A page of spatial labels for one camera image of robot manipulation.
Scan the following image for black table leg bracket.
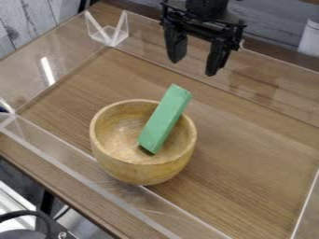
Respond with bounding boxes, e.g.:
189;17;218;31
38;190;79;239

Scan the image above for white cylindrical container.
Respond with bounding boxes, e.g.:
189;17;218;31
298;17;319;58

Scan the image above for black cable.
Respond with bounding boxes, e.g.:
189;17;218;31
0;209;58;239

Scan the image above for clear acrylic tray wall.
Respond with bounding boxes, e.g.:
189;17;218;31
0;7;319;239

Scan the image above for brown wooden bowl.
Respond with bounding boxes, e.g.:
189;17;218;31
90;99;198;186

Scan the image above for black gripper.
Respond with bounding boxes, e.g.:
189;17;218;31
159;0;247;77

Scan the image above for green rectangular block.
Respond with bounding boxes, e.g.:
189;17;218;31
139;84;193;154

